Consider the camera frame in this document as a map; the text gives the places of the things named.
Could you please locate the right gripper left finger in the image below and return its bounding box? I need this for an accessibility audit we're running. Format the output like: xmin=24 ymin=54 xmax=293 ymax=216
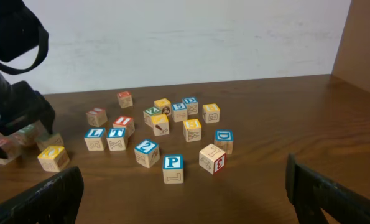
xmin=0 ymin=166 xmax=84 ymax=223

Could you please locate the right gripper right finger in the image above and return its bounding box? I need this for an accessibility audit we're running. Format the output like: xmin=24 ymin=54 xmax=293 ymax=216
xmin=285 ymin=153 xmax=370 ymax=224

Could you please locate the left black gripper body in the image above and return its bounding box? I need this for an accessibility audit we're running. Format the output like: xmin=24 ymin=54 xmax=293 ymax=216
xmin=0 ymin=81 xmax=55 ymax=136

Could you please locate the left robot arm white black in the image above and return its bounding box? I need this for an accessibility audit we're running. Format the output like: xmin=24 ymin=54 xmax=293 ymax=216
xmin=0 ymin=0 xmax=55 ymax=136

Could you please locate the red U block upper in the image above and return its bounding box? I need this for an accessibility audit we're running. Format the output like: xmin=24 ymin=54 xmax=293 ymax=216
xmin=0 ymin=138 xmax=21 ymax=165

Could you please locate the green B block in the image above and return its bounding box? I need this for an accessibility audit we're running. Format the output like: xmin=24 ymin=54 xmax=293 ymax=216
xmin=13 ymin=124 xmax=39 ymax=146

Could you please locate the yellow O block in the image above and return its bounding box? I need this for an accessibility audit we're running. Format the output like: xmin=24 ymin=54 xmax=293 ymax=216
xmin=37 ymin=146 xmax=70 ymax=172

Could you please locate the green R block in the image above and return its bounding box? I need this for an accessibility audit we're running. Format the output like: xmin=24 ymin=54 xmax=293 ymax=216
xmin=35 ymin=133 xmax=64 ymax=152

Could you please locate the blue L block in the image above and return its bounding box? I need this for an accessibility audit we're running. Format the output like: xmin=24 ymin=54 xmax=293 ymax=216
xmin=84 ymin=128 xmax=107 ymax=151

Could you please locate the blue T block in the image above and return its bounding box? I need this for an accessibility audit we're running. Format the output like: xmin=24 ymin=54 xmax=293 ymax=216
xmin=106 ymin=128 xmax=128 ymax=151

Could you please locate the red I block upper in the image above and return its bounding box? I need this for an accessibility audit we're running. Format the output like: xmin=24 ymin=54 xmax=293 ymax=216
xmin=85 ymin=108 xmax=108 ymax=127

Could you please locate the red i block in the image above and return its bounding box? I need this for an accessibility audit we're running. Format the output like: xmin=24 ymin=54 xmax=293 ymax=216
xmin=113 ymin=116 xmax=135 ymax=138
xmin=85 ymin=108 xmax=108 ymax=127

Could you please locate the blue 2 block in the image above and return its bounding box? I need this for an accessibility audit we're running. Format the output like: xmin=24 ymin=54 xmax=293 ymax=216
xmin=134 ymin=139 xmax=160 ymax=168

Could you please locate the red I block lower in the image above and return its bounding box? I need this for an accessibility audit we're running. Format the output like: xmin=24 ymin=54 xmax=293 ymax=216
xmin=113 ymin=116 xmax=135 ymax=138

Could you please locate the blue D block lower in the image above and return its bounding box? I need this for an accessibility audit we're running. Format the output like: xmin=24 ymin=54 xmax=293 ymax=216
xmin=213 ymin=129 xmax=234 ymax=154

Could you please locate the blue d block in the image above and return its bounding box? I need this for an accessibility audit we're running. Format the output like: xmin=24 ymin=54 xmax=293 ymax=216
xmin=213 ymin=129 xmax=234 ymax=154
xmin=182 ymin=96 xmax=198 ymax=115

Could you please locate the plain wood block red 3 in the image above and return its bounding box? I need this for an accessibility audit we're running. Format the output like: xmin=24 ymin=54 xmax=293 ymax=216
xmin=199 ymin=144 xmax=226 ymax=175

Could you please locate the red H block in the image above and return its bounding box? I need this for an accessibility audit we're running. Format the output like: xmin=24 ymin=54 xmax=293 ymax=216
xmin=117 ymin=91 xmax=133 ymax=108

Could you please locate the blue P block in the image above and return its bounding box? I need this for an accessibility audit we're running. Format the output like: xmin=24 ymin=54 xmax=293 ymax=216
xmin=162 ymin=154 xmax=184 ymax=184

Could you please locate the green Z block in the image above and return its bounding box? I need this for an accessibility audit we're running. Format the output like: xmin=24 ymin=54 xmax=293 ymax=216
xmin=143 ymin=106 xmax=162 ymax=127

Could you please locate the yellow block hammer picture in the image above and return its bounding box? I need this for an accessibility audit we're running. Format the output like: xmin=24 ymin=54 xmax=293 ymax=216
xmin=152 ymin=114 xmax=170 ymax=136

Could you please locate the yellow 8 block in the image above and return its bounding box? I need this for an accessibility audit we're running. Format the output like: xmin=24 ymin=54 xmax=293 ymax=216
xmin=203 ymin=103 xmax=220 ymax=123

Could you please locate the yellow S block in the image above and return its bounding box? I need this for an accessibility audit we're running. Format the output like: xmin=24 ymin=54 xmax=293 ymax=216
xmin=183 ymin=119 xmax=202 ymax=142

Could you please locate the yellow block top cluster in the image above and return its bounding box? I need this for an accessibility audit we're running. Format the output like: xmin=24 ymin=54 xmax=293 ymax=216
xmin=154 ymin=98 xmax=172 ymax=116

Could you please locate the blue 5 block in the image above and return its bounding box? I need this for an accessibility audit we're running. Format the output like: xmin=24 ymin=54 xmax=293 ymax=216
xmin=172 ymin=103 xmax=188 ymax=122

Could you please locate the blue D block upper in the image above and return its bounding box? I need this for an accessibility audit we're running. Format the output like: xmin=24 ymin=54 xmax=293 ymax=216
xmin=182 ymin=96 xmax=198 ymax=115

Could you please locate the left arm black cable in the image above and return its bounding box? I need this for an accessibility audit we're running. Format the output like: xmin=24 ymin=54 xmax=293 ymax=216
xmin=0 ymin=26 xmax=50 ymax=76

